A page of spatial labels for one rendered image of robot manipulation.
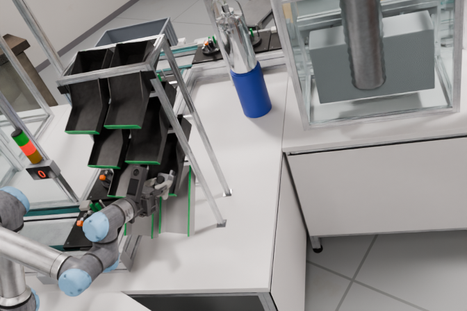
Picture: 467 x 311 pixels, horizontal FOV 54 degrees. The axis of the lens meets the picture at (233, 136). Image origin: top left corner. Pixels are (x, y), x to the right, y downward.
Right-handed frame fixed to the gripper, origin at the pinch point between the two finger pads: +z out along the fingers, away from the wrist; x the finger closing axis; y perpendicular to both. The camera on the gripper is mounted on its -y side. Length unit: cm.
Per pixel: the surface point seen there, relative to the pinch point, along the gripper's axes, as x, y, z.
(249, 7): -153, -39, 375
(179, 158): 2.5, -5.9, 7.1
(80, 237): -46, 35, -1
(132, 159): -8.4, -8.3, -5.5
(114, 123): -8.6, -23.1, -12.0
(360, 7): 50, -55, 65
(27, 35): -405, -11, 265
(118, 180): -22.1, 5.0, 0.8
